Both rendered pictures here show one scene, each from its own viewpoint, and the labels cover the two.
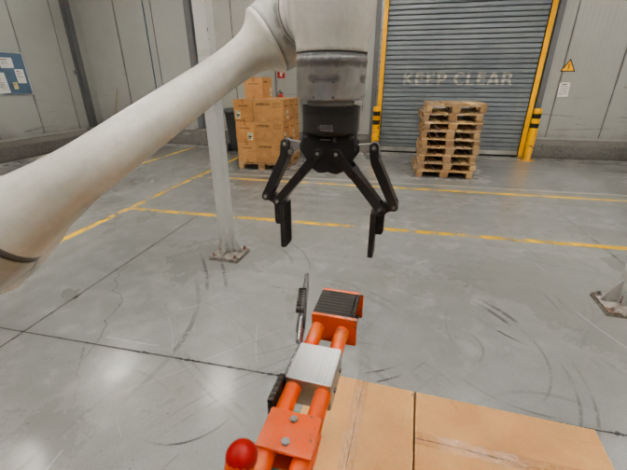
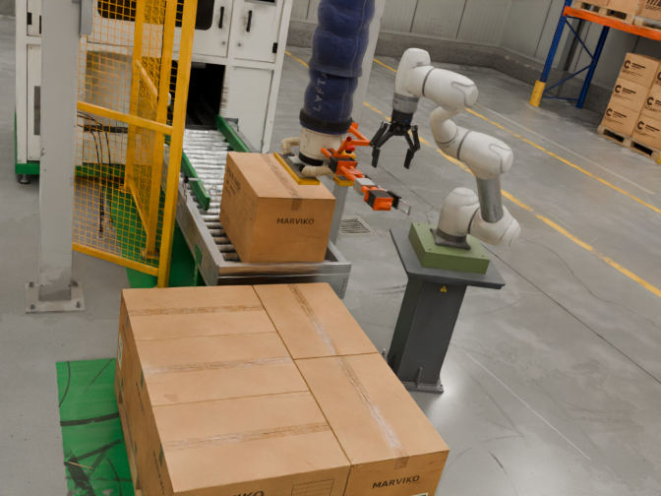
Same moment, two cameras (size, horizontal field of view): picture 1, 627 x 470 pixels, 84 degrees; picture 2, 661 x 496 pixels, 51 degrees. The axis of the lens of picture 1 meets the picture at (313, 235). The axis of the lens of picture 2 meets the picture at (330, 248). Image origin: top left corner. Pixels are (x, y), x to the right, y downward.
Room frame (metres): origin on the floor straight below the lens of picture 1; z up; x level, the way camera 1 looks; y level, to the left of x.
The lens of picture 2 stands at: (2.16, -1.80, 2.17)
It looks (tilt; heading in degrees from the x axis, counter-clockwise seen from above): 25 degrees down; 137
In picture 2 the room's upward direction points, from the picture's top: 12 degrees clockwise
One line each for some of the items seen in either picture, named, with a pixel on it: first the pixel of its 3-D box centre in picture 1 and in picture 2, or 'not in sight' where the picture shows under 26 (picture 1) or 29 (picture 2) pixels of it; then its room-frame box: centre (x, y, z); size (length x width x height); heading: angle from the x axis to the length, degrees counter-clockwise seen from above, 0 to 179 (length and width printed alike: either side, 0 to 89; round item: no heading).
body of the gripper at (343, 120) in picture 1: (329, 138); (400, 122); (0.49, -0.02, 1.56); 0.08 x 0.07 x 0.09; 75
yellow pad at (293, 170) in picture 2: not in sight; (296, 164); (-0.11, 0.03, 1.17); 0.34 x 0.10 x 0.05; 165
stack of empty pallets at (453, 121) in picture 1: (445, 137); not in sight; (7.03, -2.60, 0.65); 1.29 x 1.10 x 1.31; 168
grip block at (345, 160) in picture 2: not in sight; (342, 164); (0.16, 0.06, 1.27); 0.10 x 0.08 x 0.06; 75
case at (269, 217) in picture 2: not in sight; (273, 210); (-0.50, 0.25, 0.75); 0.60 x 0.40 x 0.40; 164
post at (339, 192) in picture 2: not in sight; (331, 231); (-0.61, 0.78, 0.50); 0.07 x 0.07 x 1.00; 74
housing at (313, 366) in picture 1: (314, 374); (364, 186); (0.36, 0.00, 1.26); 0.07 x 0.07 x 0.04; 75
